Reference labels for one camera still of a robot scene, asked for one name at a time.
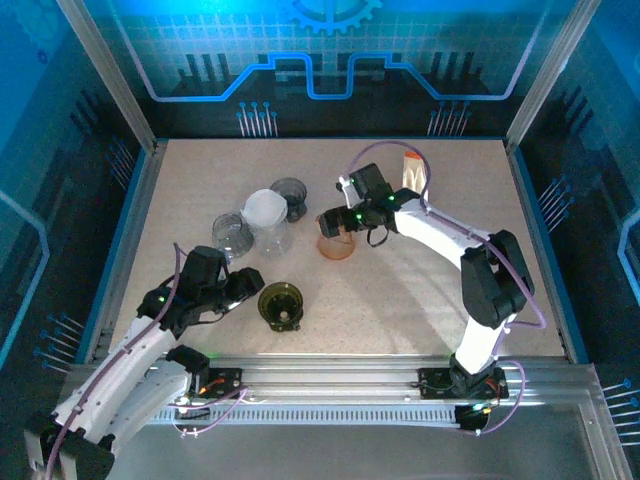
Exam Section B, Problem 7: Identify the aluminium frame post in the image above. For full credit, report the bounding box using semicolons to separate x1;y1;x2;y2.
504;0;604;152
54;0;159;154

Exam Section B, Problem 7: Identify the slotted grey cable duct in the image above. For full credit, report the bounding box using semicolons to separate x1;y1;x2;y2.
149;403;464;428

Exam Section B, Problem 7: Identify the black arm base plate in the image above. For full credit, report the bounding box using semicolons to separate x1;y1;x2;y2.
197;367;247;402
416;366;509;402

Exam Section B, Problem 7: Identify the orange glass carafe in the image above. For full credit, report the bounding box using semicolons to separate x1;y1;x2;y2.
316;230;358;262

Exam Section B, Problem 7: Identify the clear glass carafe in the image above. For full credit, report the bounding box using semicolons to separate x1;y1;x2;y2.
252;222;295;258

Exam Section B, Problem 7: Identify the aluminium mounting rail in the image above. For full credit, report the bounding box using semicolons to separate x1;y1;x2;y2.
64;352;601;407

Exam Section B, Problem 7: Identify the smoke grey coffee dripper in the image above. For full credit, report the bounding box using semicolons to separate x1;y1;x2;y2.
269;177;309;223

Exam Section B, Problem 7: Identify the orange coffee filter box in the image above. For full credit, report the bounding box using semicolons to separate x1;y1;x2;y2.
401;149;433;194

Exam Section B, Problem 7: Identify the olive green coffee dripper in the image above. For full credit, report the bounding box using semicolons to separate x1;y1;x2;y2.
256;280;305;334

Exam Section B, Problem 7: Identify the white paper coffee filter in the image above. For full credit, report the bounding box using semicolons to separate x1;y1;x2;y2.
240;189;289;229

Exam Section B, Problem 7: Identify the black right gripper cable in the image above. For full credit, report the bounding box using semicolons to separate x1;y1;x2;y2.
365;223;399;249

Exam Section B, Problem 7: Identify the black controller box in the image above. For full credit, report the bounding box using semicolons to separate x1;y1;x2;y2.
453;401;497;436

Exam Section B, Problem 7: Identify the smoke grey glass carafe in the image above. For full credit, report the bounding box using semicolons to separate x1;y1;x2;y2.
211;212;256;262

